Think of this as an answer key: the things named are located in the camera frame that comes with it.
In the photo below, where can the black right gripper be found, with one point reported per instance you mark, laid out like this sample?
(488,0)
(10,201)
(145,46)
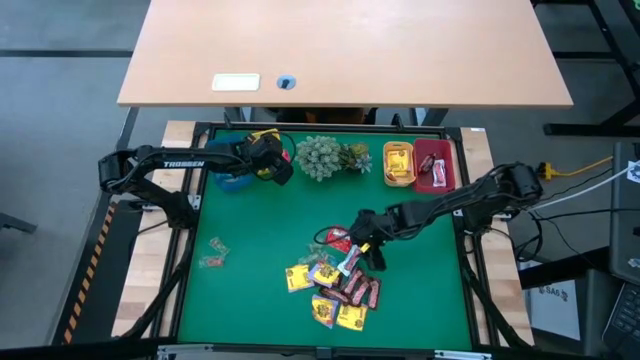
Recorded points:
(375,227)

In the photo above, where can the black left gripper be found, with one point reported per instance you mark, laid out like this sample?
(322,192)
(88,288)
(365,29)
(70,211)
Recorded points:
(265,155)

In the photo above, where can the red Skittles packet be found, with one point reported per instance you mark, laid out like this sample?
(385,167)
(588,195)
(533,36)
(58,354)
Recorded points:
(286,156)
(341,241)

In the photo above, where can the white red candy bar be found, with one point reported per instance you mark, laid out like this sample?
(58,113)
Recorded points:
(349,262)
(438,173)

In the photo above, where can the purple-edged Sour Patch packet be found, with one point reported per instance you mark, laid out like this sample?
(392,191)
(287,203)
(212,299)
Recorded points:
(324,310)
(325,274)

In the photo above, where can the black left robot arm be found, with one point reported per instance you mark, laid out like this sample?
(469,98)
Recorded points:
(185,163)

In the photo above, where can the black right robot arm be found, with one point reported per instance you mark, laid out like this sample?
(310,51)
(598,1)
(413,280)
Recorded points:
(460,202)

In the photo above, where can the yellow mesh basket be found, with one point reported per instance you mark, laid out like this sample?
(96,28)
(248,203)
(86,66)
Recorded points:
(265,134)

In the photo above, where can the blue plastic bin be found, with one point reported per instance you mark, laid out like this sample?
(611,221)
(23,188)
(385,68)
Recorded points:
(235,182)

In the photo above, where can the pale green bushy plant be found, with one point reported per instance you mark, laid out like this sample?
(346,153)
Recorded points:
(317,157)

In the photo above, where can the small dark succulent plant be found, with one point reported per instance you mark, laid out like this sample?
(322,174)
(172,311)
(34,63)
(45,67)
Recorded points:
(356,155)

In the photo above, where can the white rectangular desk plate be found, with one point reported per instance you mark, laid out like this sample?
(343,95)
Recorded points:
(236,82)

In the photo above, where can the orange plastic tub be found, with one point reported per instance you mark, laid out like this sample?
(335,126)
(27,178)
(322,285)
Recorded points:
(398,145)

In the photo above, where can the red plastic bin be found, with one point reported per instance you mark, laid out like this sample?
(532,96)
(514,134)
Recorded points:
(445,150)

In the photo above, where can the light wooden desk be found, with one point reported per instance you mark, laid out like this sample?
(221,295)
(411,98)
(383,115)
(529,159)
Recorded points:
(350,50)

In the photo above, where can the green table mat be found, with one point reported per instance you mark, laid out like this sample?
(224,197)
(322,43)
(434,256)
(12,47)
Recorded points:
(240,310)

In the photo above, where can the white labelled box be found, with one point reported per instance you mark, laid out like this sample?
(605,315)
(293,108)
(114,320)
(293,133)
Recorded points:
(555,310)

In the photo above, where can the yellow black hazard tape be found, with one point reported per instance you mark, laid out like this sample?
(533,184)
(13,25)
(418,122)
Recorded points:
(93,260)

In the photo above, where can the grey computer case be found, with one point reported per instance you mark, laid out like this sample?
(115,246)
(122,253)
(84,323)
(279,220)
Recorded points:
(625,225)

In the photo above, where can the black chair base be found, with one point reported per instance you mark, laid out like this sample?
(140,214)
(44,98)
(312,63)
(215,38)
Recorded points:
(15,223)

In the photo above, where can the black keyboard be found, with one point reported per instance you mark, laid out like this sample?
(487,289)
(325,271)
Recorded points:
(625,320)

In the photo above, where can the black camera block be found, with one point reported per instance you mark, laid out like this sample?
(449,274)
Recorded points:
(324,354)

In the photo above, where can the silver aluminium bracket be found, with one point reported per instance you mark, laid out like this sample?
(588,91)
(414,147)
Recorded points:
(462,355)
(185,350)

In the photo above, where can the black desk leg frame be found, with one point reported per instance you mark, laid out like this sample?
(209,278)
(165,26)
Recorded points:
(575,130)

